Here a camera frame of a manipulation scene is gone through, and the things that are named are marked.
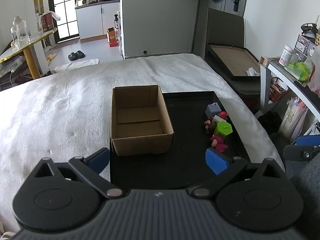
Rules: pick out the green hexagonal toy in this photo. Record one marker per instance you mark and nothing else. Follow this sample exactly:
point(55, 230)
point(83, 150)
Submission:
point(223, 128)

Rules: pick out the person's grey fleece clothing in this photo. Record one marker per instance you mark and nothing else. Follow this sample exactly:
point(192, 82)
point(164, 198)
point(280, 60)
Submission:
point(308, 195)

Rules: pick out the white fleece blanket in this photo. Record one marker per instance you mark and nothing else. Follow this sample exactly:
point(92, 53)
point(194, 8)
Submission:
point(62, 105)

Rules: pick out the white tissue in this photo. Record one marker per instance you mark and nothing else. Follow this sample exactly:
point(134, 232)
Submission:
point(253, 72)

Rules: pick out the red box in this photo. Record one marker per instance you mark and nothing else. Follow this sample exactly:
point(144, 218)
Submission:
point(46, 23)

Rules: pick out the small drawer organiser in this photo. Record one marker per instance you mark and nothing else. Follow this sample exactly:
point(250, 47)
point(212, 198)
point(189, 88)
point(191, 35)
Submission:
point(303, 47)

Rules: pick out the black slipper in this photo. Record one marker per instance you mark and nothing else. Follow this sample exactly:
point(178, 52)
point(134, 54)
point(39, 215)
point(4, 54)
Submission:
point(72, 56)
point(80, 54)

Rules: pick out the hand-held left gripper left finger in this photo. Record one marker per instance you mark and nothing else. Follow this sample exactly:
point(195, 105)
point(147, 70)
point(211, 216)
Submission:
point(100, 158)

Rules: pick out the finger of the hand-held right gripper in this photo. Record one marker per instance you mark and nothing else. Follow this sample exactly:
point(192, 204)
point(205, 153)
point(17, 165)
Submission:
point(307, 140)

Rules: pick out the black floor bag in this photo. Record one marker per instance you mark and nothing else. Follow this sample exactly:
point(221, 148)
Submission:
point(270, 121)

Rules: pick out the brown toy figure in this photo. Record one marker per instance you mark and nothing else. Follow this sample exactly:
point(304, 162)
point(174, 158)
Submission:
point(208, 125)

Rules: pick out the white side table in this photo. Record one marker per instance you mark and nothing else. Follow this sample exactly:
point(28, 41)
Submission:
point(266, 80)

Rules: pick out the brown door mat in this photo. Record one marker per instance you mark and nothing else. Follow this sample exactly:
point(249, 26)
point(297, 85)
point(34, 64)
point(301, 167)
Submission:
point(66, 43)

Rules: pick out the dark spray bottle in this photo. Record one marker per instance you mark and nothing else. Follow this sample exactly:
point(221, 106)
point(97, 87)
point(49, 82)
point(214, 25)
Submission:
point(116, 22)

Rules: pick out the wicker basket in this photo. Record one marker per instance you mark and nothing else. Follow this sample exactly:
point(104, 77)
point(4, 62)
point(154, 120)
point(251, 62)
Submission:
point(317, 40)

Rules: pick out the cardboard box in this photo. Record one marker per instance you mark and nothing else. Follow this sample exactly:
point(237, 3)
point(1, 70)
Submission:
point(140, 130)

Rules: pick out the square glass jar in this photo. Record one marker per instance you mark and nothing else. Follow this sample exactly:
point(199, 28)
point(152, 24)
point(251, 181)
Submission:
point(22, 31)
point(15, 38)

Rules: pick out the black-framed brown board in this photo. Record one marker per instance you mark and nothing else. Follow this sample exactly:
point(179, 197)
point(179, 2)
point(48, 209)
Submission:
point(232, 60)

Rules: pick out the pink white jar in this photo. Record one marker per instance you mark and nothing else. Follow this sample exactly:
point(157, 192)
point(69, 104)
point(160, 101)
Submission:
point(287, 56)

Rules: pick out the grey blue cube toy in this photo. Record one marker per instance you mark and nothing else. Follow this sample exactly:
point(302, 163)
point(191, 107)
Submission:
point(212, 110)

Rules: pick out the pale pink plastic bag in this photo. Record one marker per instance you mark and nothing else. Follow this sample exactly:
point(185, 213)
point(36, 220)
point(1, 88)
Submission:
point(315, 75)

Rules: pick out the printed white shopping bag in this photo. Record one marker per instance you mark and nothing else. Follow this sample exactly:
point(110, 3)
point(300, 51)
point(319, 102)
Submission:
point(292, 120)

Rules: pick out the red toy figure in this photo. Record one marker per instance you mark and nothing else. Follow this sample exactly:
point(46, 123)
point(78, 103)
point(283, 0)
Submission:
point(223, 115)

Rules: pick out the black-framed glass door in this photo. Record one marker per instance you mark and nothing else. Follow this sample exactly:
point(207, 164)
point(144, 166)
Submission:
point(63, 10)

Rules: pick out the pink toy figure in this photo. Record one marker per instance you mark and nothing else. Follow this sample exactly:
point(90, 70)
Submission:
point(217, 142)

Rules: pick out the dark chair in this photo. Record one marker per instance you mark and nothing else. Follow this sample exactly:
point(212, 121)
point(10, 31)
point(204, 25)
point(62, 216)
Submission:
point(225, 27)

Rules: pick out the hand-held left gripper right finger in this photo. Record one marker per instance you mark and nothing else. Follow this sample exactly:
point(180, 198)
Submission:
point(216, 161)

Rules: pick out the white kitchen cabinet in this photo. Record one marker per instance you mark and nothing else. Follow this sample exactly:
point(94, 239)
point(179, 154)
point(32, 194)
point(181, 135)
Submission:
point(90, 21)

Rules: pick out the white shelf unit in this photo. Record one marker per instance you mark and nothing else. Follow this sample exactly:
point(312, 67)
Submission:
point(121, 35)

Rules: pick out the orange carton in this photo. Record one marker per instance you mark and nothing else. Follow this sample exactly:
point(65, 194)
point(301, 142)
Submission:
point(112, 37)

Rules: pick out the white plastic bag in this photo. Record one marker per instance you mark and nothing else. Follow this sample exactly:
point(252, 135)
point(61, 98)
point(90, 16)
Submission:
point(55, 16)

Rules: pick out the red basket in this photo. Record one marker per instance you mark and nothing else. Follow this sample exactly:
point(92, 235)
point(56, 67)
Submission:
point(278, 90)

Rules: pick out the yellow slipper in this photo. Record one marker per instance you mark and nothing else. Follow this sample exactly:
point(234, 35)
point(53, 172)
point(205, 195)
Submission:
point(51, 56)

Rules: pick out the white floor towel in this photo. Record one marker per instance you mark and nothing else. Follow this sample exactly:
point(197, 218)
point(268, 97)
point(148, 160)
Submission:
point(77, 65)

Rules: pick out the black tray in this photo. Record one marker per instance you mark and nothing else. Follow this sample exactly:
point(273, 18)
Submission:
point(187, 155)

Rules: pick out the green plastic bag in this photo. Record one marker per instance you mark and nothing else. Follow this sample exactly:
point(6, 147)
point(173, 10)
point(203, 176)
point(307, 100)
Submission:
point(298, 70)

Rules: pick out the round gold-edged table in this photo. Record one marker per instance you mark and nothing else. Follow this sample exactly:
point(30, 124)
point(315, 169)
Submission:
point(30, 45)

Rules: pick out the dark vertical pipe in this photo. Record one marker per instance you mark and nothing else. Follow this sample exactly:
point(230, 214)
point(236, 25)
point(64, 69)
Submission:
point(196, 22)

